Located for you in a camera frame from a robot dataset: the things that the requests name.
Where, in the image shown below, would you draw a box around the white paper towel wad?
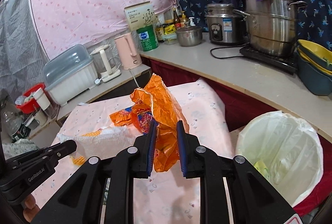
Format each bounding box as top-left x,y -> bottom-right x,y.
57,126 -> 137,166

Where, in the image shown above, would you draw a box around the orange snack wrapper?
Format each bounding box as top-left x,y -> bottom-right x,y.
110,74 -> 190,172

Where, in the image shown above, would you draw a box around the white bin liner bag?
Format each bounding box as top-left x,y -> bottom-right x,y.
236,111 -> 323,207

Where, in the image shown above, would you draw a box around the red plastic basket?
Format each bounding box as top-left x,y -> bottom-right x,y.
15,82 -> 46,115

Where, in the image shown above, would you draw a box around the pink tablecloth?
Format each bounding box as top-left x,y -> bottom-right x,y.
31,78 -> 235,224

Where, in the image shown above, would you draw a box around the white dish box grey lid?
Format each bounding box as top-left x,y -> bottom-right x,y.
43,44 -> 98,106

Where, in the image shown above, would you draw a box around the white glass kettle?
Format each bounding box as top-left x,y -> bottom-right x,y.
90,44 -> 121,83

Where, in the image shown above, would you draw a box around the black induction cooker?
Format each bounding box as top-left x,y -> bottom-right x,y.
239,44 -> 298,74

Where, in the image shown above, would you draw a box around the pink electric kettle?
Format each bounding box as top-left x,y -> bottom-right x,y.
115,33 -> 142,70

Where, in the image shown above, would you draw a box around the stacked teal yellow basins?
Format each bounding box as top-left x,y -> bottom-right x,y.
297,39 -> 331,96

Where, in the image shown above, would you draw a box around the green tin can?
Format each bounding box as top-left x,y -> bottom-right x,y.
136,25 -> 158,51

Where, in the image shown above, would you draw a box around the steel rice cooker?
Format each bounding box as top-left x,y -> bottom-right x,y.
205,3 -> 246,45

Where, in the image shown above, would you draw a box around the small steel pot with lid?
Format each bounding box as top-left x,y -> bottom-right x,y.
176,26 -> 203,47

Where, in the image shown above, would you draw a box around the large steel steamer pot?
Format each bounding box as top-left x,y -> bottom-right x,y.
233,0 -> 307,57

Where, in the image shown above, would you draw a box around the yellow label jar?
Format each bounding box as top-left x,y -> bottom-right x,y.
163,19 -> 177,44

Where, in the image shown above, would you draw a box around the beige printed carton box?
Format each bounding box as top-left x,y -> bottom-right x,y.
124,1 -> 156,31

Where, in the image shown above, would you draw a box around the dark sauce bottle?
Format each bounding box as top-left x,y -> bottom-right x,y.
173,7 -> 181,29

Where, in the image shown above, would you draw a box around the black power cable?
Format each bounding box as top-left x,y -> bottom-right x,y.
209,43 -> 247,60

